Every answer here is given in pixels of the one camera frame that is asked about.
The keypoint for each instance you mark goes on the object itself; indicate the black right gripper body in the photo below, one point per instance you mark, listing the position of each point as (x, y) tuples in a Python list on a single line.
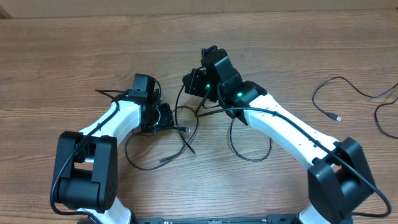
[(193, 82)]

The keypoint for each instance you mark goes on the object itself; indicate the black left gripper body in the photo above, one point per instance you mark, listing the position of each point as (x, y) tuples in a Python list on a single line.
[(160, 118)]

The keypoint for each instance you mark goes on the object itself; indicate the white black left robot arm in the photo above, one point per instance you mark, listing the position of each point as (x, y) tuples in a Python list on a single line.
[(85, 175)]

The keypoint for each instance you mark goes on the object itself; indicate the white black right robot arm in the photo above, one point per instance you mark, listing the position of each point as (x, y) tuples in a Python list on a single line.
[(339, 177)]

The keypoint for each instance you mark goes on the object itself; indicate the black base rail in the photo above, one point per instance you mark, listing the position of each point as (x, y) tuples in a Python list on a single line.
[(270, 219)]

